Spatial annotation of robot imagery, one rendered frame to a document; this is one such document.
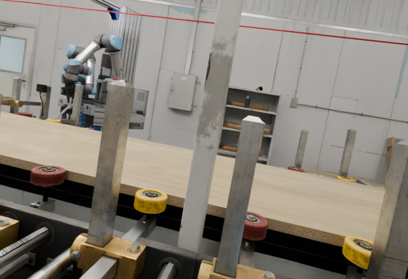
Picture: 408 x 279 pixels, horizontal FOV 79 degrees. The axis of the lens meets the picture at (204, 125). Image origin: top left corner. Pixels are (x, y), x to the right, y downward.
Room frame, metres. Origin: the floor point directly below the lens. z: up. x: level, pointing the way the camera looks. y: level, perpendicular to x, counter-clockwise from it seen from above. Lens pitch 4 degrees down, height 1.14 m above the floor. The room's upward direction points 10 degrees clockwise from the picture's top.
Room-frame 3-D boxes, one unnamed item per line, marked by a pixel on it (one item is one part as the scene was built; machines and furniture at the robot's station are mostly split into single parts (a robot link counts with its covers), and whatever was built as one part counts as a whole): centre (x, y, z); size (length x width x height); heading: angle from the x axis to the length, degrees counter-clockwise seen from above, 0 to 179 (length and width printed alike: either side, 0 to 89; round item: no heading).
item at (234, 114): (4.07, -0.68, 0.78); 0.90 x 0.45 x 1.55; 86
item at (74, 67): (1.83, 1.02, 1.28); 0.09 x 0.08 x 0.11; 162
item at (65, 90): (1.82, 1.03, 1.12); 0.09 x 0.08 x 0.12; 80
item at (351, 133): (1.40, -0.84, 0.93); 0.04 x 0.04 x 0.48; 80
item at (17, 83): (1.78, 1.38, 0.89); 0.04 x 0.04 x 0.48; 80
